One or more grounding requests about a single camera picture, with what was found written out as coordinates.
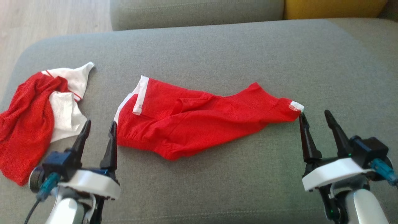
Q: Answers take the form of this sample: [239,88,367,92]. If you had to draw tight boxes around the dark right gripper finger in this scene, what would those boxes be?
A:
[324,110,353,158]
[299,113,322,163]

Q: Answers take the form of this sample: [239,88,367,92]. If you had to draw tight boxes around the grey sofa back cushion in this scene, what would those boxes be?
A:
[109,0,285,31]

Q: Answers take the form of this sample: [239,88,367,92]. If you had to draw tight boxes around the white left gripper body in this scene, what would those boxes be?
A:
[58,168,121,200]

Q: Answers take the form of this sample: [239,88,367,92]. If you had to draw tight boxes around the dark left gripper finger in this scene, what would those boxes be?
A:
[99,121,118,180]
[72,120,91,163]

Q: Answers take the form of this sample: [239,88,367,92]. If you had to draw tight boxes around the large grey sofa seat cushion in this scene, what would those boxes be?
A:
[0,18,398,224]

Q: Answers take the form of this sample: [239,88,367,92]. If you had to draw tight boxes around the red shorts with white stripes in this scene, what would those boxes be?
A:
[113,75,304,161]

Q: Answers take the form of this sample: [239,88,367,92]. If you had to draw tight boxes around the right cable with teal connector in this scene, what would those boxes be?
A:
[370,158,398,187]

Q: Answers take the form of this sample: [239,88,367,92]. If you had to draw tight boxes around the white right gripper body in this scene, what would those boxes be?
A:
[302,157,373,192]

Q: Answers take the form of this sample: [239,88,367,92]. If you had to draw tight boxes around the yellow sofa cushion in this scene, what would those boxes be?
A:
[284,0,388,21]

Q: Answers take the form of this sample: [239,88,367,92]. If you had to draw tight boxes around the red and white basketball jersey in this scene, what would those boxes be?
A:
[0,62,95,186]

